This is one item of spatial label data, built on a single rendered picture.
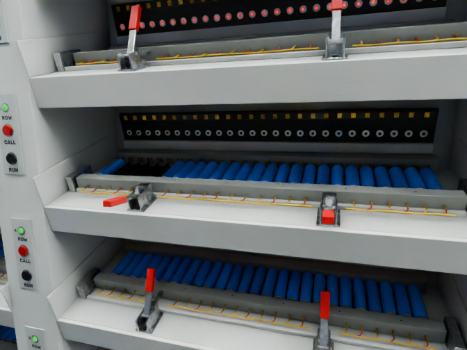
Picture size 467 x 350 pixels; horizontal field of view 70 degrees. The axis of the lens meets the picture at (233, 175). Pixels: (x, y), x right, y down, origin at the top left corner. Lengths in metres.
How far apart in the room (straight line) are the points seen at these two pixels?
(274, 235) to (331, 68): 0.21
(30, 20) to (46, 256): 0.36
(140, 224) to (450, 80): 0.42
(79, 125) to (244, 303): 0.41
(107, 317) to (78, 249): 0.13
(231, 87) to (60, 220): 0.34
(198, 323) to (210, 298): 0.04
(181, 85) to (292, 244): 0.25
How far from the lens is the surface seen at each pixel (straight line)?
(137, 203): 0.52
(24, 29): 0.60
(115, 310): 0.64
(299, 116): 0.56
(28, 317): 0.71
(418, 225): 0.45
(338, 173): 0.51
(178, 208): 0.48
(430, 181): 0.52
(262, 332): 0.55
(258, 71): 0.41
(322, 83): 0.40
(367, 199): 0.46
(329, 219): 0.36
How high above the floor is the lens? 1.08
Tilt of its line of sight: 10 degrees down
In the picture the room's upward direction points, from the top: 1 degrees counter-clockwise
